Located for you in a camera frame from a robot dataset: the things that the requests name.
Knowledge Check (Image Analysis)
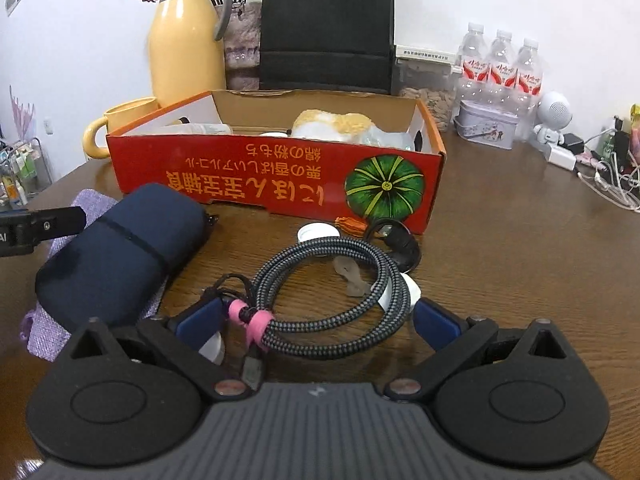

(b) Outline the purple fabric pouch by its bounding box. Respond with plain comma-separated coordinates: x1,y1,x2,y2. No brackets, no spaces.
20,189,168,361

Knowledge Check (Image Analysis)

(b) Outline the black upright gadget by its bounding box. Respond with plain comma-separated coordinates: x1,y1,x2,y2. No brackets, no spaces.
612,116,630,171

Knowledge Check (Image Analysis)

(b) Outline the yellow ceramic mug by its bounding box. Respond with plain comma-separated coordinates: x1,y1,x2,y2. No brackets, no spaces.
82,96,161,161

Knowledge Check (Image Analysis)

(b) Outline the white plug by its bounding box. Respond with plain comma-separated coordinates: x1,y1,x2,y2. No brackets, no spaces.
377,274,421,318

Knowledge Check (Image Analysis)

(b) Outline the red cardboard box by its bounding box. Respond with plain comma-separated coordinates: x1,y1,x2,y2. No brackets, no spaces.
106,89,447,236

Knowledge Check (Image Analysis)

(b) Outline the white round cap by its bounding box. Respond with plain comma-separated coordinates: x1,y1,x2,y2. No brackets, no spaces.
297,223,341,243

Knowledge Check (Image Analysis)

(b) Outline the fuzzy pink purple vase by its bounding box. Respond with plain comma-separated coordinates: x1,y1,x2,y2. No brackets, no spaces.
224,1,263,92

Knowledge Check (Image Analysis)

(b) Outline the grey tin box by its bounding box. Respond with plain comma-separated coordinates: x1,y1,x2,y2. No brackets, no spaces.
454,100,520,151

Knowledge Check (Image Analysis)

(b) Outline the yellow white plush toy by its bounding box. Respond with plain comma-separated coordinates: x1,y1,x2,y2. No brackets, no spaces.
291,110,378,147

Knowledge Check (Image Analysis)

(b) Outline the red orange tassel charm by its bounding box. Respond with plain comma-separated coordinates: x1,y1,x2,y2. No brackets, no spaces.
335,216,368,236

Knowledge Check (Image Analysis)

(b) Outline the navy blue zip case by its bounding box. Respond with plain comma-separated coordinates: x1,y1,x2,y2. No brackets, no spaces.
35,183,218,333

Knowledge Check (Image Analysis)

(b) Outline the black strap loop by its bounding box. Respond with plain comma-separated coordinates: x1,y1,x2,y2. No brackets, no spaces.
364,219,421,273

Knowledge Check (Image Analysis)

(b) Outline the tangle of white cables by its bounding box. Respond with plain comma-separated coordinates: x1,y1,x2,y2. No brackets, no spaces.
575,130,640,211

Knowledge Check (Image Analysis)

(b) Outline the white charger adapter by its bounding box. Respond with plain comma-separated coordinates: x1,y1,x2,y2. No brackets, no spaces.
549,146,578,171

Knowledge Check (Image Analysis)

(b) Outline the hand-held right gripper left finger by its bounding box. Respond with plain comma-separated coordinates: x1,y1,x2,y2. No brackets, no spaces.
70,299,251,403

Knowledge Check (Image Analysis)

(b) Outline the clear plastic bag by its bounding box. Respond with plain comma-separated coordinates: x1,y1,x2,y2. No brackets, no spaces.
367,127,416,151

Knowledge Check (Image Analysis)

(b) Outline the clear container with seeds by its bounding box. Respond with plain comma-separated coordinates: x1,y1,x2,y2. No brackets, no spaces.
395,45,463,133

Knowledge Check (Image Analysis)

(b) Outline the metal storage cart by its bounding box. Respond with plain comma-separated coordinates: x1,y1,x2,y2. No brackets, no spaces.
0,137,53,211

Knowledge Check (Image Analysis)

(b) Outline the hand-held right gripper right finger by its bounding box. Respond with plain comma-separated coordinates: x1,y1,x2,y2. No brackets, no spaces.
384,297,568,403

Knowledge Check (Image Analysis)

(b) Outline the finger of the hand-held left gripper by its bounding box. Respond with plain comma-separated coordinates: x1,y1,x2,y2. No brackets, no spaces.
31,206,88,247

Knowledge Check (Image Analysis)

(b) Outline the white robot toy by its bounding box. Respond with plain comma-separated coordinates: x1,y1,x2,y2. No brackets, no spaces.
532,91,576,147

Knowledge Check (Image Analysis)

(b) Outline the translucent plastic piece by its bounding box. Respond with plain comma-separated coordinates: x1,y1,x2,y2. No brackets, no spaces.
330,256,373,296

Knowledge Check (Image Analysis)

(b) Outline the pink yellow snack bag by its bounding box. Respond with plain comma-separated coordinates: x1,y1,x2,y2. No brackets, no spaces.
629,104,640,161

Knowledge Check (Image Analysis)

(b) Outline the purple flower wall sticker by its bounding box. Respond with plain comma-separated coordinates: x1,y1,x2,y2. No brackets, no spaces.
9,85,37,141

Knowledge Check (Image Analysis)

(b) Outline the grey braided cable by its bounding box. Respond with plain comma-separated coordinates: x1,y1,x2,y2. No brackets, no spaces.
227,237,416,391

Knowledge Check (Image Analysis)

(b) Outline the yellow thermos jug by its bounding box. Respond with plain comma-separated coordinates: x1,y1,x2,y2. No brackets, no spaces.
148,0,233,108

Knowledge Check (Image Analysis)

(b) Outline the black paper bag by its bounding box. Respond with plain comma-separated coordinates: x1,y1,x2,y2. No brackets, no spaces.
259,0,396,96

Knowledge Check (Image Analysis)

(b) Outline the white squeeze bottle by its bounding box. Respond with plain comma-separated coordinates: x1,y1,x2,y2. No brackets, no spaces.
172,122,233,136

